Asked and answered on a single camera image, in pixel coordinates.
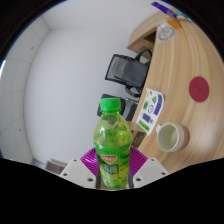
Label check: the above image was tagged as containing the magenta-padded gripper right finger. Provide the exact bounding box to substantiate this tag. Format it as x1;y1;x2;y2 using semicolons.
127;146;170;190

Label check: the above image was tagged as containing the flat round red coaster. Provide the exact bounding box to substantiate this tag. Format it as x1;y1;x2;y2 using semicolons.
188;76;211;103

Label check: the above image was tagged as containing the wooden side desk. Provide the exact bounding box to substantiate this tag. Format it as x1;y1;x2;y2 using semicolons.
126;11;181;53

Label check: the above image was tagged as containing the printed paper sheet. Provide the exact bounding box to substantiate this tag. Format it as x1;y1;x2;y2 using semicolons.
134;87;165;137

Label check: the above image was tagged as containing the black mesh office chair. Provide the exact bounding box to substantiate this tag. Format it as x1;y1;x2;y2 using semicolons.
104;48;153;98

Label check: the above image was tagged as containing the green drink bottle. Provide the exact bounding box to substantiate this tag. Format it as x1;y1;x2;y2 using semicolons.
92;97;134;190

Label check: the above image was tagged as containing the white and brown mug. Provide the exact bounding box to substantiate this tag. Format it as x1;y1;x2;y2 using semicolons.
155;122;191;153

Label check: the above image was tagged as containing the orange wooden box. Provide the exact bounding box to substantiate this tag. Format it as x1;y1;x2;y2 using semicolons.
166;18;183;30

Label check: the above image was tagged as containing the dark grey visitor chair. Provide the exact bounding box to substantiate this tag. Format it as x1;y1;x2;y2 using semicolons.
96;94;139;123

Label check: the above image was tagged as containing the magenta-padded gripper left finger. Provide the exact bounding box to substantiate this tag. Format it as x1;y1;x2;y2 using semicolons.
59;147;101;190

